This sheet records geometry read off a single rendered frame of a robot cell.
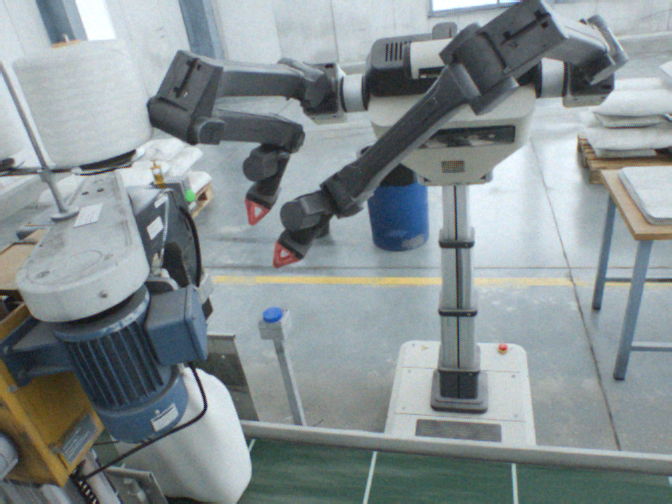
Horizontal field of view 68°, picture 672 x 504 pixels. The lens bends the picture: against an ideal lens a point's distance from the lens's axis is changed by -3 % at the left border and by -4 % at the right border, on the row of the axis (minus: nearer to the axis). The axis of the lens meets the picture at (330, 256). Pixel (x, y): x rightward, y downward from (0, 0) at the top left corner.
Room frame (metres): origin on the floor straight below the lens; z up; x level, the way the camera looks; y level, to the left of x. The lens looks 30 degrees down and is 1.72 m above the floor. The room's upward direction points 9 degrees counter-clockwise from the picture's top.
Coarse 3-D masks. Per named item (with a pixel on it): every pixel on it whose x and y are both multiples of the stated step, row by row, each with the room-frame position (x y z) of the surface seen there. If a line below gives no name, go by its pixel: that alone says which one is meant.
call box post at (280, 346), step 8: (280, 344) 1.24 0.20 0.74; (280, 352) 1.24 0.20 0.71; (280, 360) 1.24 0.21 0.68; (288, 360) 1.25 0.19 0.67; (288, 368) 1.24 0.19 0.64; (288, 376) 1.24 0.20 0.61; (288, 384) 1.24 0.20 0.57; (296, 384) 1.26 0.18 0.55; (288, 392) 1.24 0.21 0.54; (296, 392) 1.25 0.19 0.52; (288, 400) 1.25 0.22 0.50; (296, 400) 1.24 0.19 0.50; (296, 408) 1.24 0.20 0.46; (296, 416) 1.24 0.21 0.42; (296, 424) 1.24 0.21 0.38; (304, 424) 1.25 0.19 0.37
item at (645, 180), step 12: (624, 168) 2.00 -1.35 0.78; (636, 168) 1.98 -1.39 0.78; (648, 168) 1.96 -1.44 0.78; (660, 168) 1.94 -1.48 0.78; (636, 180) 1.87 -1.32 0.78; (648, 180) 1.85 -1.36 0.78; (660, 180) 1.83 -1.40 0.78; (648, 192) 1.74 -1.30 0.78; (660, 192) 1.73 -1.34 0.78; (648, 204) 1.65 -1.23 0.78; (660, 204) 1.63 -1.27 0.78; (660, 216) 1.55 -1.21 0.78
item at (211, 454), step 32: (192, 384) 1.01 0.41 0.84; (192, 416) 0.97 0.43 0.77; (224, 416) 1.00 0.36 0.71; (128, 448) 1.03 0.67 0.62; (160, 448) 0.98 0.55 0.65; (192, 448) 0.95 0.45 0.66; (224, 448) 0.97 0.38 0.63; (160, 480) 1.01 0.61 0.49; (192, 480) 0.97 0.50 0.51; (224, 480) 0.95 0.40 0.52
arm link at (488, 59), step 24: (528, 0) 0.71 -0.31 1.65; (504, 24) 0.71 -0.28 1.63; (528, 24) 0.70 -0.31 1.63; (552, 24) 0.68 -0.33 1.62; (576, 24) 0.80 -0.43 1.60; (600, 24) 0.95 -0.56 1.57; (456, 48) 0.74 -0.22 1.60; (480, 48) 0.71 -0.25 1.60; (504, 48) 0.70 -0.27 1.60; (528, 48) 0.68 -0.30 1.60; (552, 48) 0.68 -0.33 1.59; (576, 48) 0.80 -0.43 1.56; (600, 48) 0.88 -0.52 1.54; (480, 72) 0.70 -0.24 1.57; (504, 72) 0.68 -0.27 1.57; (600, 72) 0.90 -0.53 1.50
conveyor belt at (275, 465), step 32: (96, 448) 1.27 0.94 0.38; (256, 448) 1.17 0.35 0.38; (288, 448) 1.15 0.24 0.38; (320, 448) 1.13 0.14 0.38; (256, 480) 1.04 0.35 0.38; (288, 480) 1.02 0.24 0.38; (320, 480) 1.00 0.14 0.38; (352, 480) 0.99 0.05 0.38; (384, 480) 0.97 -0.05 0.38; (416, 480) 0.95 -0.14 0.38; (448, 480) 0.93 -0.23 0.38; (480, 480) 0.91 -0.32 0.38; (512, 480) 0.89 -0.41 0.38; (544, 480) 0.87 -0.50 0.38; (576, 480) 0.85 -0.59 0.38; (608, 480) 0.84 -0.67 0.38; (640, 480) 0.82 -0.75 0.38
